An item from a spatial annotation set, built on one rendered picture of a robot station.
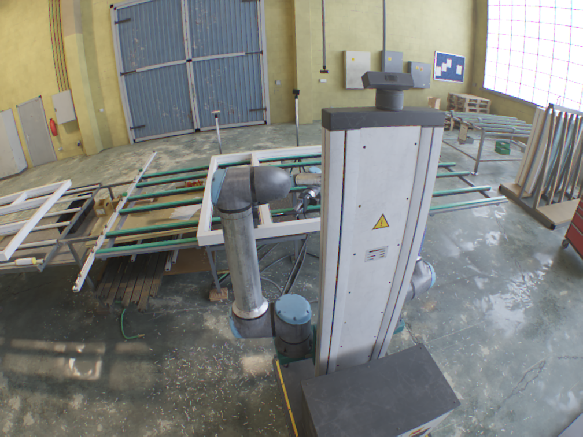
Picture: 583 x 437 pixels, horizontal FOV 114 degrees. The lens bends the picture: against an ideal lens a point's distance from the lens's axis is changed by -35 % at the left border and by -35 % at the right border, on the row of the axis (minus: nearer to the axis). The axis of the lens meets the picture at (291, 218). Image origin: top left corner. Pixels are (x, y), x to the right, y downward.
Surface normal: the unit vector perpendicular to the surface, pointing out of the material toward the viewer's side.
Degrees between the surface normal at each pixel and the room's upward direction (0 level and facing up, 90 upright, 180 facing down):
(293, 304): 5
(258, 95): 90
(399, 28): 90
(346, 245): 90
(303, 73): 90
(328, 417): 0
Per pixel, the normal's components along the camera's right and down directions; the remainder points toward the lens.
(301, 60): 0.18, 0.51
